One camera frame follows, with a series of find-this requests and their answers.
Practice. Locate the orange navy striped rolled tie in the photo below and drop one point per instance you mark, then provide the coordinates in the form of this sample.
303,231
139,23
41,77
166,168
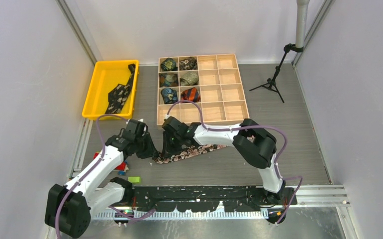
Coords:
191,94

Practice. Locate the dark green rolled tie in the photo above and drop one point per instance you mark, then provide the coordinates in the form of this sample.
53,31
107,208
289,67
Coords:
169,64

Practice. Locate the olive paisley rolled tie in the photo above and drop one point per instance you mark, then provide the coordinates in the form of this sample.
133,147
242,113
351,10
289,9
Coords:
189,78

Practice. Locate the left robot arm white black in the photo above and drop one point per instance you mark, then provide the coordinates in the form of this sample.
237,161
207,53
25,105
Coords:
89,181

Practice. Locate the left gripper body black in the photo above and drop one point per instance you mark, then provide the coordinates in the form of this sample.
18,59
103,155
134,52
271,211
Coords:
144,148

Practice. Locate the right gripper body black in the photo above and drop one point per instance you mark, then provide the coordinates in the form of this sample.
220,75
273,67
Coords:
172,144

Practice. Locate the grey vertical pole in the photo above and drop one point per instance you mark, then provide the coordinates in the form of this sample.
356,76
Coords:
302,9

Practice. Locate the black mini tripod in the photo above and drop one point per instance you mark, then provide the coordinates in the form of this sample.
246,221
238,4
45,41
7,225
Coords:
271,84

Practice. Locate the red toy truck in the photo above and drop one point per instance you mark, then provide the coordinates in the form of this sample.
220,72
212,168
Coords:
122,166

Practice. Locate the dark brown floral rolled tie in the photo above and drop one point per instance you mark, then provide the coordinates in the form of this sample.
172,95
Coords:
189,63

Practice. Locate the pink floral black tie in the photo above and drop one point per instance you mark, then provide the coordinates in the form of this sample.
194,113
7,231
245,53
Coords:
187,153

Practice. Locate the teal brown rolled tie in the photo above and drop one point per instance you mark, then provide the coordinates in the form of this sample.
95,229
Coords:
168,80

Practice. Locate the black patterned tie in bin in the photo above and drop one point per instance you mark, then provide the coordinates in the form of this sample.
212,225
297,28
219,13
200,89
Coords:
118,96

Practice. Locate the wooden compartment tray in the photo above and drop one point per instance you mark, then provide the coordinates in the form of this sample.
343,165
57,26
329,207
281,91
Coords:
220,86

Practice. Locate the blue paisley rolled tie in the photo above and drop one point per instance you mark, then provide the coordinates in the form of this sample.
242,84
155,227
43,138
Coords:
169,96

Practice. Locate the aluminium rail frame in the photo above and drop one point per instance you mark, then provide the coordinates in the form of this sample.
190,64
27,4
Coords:
328,196

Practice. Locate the yellow plastic bin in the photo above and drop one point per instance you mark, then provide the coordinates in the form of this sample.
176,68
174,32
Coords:
106,76

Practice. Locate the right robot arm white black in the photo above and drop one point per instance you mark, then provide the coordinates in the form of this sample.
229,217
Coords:
255,144

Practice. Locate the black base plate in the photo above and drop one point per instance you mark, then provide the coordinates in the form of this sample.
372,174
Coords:
205,198

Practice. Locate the green block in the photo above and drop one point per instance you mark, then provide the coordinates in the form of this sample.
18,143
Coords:
134,179

